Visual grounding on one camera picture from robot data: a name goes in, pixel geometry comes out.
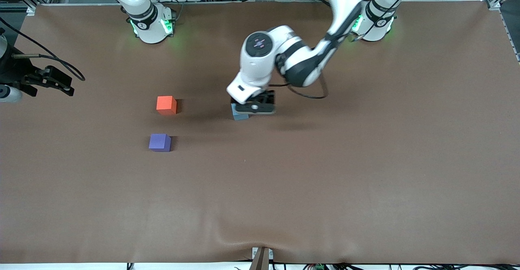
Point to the brown table mat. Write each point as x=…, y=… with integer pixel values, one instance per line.
x=284, y=188

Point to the purple foam block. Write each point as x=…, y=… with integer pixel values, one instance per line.
x=159, y=142

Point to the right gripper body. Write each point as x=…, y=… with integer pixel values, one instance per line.
x=13, y=71

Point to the white corner bracket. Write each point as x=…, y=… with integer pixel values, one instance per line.
x=494, y=5
x=31, y=10

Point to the light blue foam block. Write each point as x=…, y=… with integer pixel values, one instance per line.
x=240, y=117

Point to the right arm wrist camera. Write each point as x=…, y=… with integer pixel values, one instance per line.
x=8, y=94

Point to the orange foam block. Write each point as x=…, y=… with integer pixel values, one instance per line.
x=165, y=104

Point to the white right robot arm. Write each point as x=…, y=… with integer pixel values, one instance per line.
x=148, y=28

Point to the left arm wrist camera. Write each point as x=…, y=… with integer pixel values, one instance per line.
x=264, y=108

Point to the white metal bracket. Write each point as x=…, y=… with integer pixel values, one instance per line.
x=271, y=255

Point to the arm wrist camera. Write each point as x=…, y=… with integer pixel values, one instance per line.
x=8, y=94
x=264, y=108

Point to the green connector plug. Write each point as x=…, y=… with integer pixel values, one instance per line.
x=319, y=267

